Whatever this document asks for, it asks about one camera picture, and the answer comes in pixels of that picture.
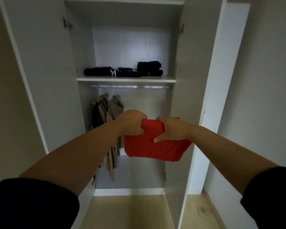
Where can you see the person's left hand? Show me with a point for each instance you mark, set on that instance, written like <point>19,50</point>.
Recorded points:
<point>132,121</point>

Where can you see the person's right hand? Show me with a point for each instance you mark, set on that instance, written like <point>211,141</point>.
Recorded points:
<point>174,130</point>

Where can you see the red polo shirt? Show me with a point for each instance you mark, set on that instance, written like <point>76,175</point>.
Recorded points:
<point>157,147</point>

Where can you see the khaki zip jacket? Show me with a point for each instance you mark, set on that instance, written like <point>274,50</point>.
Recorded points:
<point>113,159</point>

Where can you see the white and navy garment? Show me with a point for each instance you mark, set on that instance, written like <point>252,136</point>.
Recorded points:
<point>114,72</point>

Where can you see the red and navy sports jacket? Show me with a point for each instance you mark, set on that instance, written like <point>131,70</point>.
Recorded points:
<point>150,68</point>

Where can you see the navy white-striped track trousers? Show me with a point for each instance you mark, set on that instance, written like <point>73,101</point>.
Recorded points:
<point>97,71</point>

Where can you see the white wardrobe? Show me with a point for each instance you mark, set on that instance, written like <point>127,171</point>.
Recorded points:
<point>43,83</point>

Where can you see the person's left forearm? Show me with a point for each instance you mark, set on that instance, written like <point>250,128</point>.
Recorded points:
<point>76,155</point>

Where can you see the person's right forearm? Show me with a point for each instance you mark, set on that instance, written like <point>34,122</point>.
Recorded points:
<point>233,155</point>

